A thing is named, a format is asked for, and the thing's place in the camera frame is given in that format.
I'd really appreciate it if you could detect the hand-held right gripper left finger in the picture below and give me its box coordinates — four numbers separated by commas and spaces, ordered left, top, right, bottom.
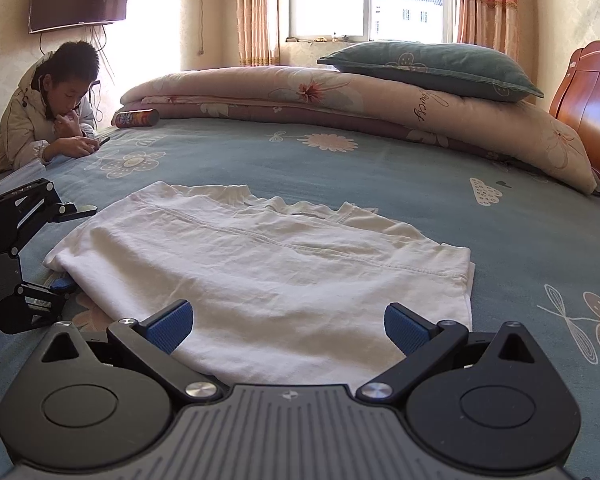
39, 300, 222, 407

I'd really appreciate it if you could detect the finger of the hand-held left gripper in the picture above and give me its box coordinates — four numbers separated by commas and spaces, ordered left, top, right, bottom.
0, 178, 98, 257
0, 274, 78, 335

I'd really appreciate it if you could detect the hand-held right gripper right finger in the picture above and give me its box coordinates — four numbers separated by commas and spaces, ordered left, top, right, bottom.
355, 303, 537, 407

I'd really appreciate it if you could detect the white long-sleeve printed shirt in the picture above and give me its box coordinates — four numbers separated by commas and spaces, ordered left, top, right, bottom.
42, 182, 477, 391

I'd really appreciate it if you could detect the clear plastic case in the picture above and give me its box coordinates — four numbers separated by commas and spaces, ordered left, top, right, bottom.
0, 159, 51, 198

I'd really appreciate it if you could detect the blue floral bed sheet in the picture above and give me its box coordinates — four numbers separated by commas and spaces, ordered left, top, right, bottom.
0, 117, 600, 480

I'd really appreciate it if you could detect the red chips can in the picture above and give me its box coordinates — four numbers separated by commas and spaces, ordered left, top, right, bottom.
112, 108, 161, 129

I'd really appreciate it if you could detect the pink floral quilt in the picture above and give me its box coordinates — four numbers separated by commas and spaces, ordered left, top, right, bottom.
117, 65, 598, 196

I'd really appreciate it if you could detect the teal floral pillow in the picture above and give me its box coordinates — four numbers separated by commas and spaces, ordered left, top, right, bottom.
316, 40, 545, 103

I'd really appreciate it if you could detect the wooden headboard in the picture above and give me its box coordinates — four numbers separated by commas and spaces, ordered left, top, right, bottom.
549, 40, 600, 198

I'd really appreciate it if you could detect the pink striped curtain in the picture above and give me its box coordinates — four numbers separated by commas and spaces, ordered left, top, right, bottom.
234, 0, 281, 67
452, 0, 523, 63

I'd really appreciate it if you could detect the window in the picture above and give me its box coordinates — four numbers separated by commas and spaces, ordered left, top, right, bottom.
280, 0, 458, 43

